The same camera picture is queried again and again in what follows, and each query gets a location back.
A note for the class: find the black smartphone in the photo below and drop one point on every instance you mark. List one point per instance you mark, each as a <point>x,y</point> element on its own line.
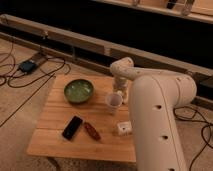
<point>72,127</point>

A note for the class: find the white sponge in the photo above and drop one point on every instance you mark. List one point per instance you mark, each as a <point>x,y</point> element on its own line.
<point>125,99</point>

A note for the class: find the dark red snack bar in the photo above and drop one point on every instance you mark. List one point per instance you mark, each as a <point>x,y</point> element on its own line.
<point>92,131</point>

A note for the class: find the green ceramic bowl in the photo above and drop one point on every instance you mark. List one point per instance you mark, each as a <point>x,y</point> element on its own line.
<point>78,91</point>

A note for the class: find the translucent plastic cup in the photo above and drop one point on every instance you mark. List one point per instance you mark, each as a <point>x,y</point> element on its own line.
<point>113,102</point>

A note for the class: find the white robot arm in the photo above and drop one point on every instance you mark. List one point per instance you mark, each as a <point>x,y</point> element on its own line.
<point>153,95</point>

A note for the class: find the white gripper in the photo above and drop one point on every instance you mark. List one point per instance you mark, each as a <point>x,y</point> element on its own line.
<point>120,86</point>

